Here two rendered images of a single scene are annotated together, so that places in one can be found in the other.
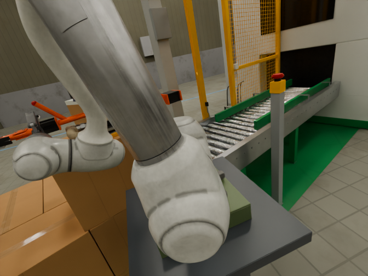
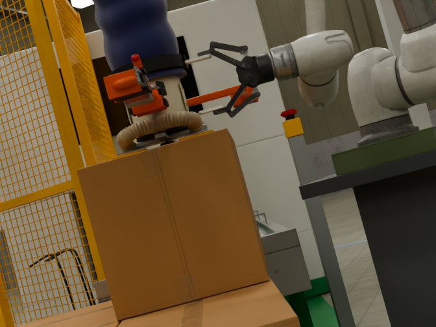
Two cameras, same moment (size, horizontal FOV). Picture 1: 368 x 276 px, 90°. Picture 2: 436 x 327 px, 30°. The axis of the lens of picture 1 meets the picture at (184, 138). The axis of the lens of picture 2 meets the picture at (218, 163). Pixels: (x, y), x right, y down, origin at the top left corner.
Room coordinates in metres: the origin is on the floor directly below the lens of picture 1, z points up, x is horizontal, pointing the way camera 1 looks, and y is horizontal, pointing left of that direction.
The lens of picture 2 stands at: (-0.31, 2.36, 0.80)
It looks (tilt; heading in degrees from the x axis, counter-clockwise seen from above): 2 degrees up; 301
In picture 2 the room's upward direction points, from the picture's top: 15 degrees counter-clockwise
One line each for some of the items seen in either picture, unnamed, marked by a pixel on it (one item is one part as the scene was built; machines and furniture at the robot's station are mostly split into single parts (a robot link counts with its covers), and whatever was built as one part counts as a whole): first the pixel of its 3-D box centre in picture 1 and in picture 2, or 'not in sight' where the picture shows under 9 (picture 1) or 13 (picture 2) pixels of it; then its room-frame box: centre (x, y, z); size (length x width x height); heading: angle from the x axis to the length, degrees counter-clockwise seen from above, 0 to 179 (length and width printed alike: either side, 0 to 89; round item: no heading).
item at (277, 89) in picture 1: (277, 151); (322, 237); (1.13, -0.64, 0.50); 0.07 x 0.07 x 1.00; 33
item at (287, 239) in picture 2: not in sight; (196, 263); (1.24, 0.12, 0.58); 0.70 x 0.03 x 0.06; 33
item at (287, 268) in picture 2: not in sight; (205, 294); (1.24, 0.12, 0.48); 0.70 x 0.03 x 0.15; 33
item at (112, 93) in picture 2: not in sight; (125, 85); (0.74, 0.94, 1.07); 0.08 x 0.07 x 0.05; 120
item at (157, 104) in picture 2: (49, 125); (147, 101); (0.91, 0.63, 1.07); 0.10 x 0.08 x 0.06; 30
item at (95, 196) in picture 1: (118, 160); (182, 218); (1.04, 0.43, 0.74); 0.60 x 0.40 x 0.40; 119
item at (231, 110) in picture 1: (257, 96); not in sight; (2.29, -1.02, 0.60); 1.60 x 0.11 x 0.09; 123
